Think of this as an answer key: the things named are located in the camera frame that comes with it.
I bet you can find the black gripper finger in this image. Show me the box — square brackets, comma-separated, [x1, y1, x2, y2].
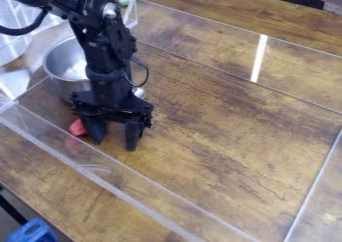
[80, 115, 107, 144]
[126, 121, 143, 151]

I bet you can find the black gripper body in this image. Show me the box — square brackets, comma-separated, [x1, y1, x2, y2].
[71, 67, 154, 129]

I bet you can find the pink handled metal spoon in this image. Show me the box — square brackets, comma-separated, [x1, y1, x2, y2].
[68, 88, 146, 136]

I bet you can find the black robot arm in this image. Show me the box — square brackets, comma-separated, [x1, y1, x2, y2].
[0, 0, 154, 151]

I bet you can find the stainless steel pot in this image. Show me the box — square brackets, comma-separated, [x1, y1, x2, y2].
[43, 36, 91, 103]

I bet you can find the white checkered curtain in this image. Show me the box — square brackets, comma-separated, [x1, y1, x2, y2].
[0, 0, 64, 66]

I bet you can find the blue plastic crate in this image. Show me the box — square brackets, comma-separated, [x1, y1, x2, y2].
[5, 218, 59, 242]

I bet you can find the clear acrylic barrier wall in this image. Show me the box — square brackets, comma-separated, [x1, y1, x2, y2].
[0, 101, 254, 242]

